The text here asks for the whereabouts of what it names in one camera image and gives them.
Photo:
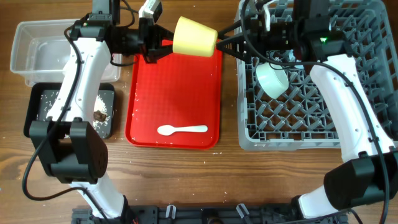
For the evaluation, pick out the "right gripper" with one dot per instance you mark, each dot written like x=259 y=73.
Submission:
x=256 y=35

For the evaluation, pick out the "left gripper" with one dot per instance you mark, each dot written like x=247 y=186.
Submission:
x=150 y=36

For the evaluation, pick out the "yellow plastic cup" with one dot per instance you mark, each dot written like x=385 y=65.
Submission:
x=193 y=38

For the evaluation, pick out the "green bowl with rice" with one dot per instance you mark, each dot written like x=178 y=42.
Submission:
x=272 y=79

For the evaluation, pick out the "white rice pile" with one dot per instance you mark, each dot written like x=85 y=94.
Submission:
x=102 y=110

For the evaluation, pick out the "dark brown food lump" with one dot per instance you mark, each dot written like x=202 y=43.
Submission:
x=99 y=116

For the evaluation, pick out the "light blue plate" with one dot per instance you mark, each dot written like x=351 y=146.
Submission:
x=293 y=59

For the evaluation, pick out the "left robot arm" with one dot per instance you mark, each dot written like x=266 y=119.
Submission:
x=66 y=142

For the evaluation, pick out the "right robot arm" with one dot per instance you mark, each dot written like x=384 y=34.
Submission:
x=368 y=173

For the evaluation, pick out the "grey dishwasher rack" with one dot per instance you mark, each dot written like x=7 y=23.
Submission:
x=299 y=118

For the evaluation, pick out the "clear plastic waste bin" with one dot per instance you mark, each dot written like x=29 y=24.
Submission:
x=40 y=51

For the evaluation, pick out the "black food waste tray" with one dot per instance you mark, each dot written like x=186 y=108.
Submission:
x=34 y=101

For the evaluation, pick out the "red serving tray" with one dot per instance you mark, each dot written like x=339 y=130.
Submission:
x=178 y=90

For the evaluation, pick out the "white plastic spoon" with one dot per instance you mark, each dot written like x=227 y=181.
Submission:
x=167 y=130

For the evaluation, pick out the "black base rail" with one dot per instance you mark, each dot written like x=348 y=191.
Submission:
x=279 y=213

